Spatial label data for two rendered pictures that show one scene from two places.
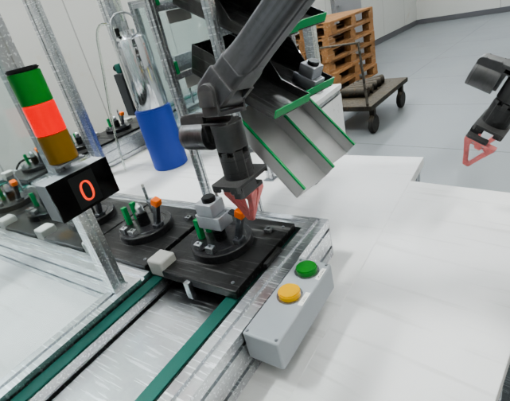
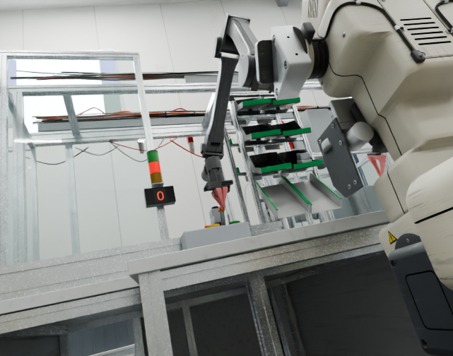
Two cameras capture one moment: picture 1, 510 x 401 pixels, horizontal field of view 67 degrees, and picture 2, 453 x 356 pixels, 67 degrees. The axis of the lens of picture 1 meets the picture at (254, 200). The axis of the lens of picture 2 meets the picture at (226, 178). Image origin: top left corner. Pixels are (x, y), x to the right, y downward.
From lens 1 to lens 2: 99 cm
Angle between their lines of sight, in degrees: 55
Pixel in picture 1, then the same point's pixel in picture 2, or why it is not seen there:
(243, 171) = (215, 178)
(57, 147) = (153, 176)
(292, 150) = (290, 201)
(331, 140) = (331, 201)
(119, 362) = not seen: hidden behind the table
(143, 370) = not seen: hidden behind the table
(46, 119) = (153, 167)
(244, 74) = (210, 133)
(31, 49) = not seen: hidden behind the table
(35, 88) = (152, 156)
